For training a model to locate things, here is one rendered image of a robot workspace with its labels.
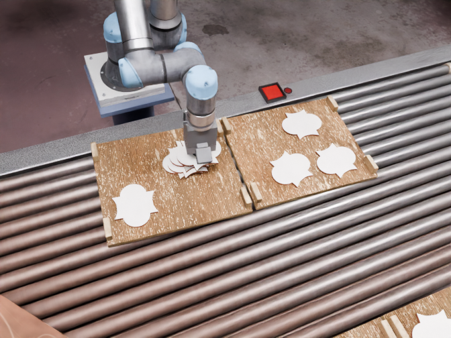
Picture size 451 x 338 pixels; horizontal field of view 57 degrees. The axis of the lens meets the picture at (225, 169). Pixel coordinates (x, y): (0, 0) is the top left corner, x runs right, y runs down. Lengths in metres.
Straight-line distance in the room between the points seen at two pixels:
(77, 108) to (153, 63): 1.73
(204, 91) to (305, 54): 2.26
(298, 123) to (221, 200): 0.40
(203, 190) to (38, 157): 0.51
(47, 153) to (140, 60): 0.48
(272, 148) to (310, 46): 2.04
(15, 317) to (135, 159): 0.54
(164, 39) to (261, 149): 0.48
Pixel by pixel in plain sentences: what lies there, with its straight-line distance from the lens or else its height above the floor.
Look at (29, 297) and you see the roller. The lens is 1.18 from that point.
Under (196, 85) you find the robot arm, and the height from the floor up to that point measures 1.28.
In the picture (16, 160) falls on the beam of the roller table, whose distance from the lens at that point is 1.40.
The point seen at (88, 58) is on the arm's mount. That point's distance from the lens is 1.67.
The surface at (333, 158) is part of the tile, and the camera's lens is 1.36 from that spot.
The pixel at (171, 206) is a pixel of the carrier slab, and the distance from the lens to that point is 1.19.
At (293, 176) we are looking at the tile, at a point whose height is 0.94.
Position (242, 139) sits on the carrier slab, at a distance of 1.34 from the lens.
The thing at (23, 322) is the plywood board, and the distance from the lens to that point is 1.02.
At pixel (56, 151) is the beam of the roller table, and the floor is 0.92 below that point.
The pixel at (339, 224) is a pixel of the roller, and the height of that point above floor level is 0.92.
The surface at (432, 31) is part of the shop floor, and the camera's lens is 3.90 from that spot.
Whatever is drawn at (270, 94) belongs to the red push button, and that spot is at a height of 0.93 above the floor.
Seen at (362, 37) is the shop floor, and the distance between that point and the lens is 3.55.
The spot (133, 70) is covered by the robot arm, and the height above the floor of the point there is 1.26.
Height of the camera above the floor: 1.97
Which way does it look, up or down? 55 degrees down
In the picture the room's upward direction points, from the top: 7 degrees clockwise
